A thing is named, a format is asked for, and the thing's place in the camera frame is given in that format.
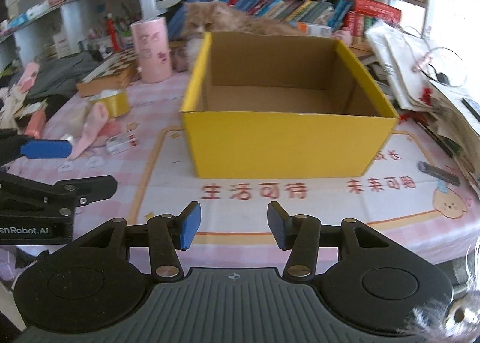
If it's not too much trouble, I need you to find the small white box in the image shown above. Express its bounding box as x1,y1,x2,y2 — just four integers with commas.
106,132,138,155

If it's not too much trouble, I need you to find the pink fuzzy sock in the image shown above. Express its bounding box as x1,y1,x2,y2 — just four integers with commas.
69,102,122,160

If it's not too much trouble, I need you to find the yellow tape roll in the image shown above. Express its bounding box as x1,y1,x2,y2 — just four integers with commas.
89,89,130,118

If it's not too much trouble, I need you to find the pink checkered tablecloth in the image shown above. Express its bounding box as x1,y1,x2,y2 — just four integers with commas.
10,74,479,267

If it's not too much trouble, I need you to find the grey cloth pile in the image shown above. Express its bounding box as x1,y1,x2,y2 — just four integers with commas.
26,50,103,102

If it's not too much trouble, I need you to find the wooden chess board box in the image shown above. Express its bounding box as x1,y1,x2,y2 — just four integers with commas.
76,49,138,98

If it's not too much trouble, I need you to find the yellow cardboard box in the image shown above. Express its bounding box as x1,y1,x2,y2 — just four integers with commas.
181,32,398,179

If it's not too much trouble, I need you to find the black utility knife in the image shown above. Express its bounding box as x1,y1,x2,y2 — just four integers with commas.
417,161,461,187

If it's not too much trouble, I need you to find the pink sticker cylinder container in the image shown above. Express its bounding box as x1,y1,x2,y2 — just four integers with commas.
130,17,173,84

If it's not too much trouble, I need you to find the pile of bags and papers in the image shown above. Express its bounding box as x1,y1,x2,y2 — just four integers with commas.
366,21,479,192

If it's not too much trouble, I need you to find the pink pig plush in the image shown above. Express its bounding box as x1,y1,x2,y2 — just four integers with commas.
332,29,353,47

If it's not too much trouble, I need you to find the orange white fluffy cat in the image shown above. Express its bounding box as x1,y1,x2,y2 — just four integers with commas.
181,2,304,72

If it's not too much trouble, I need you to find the red dictionary book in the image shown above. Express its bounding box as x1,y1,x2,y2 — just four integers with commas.
352,0,402,24

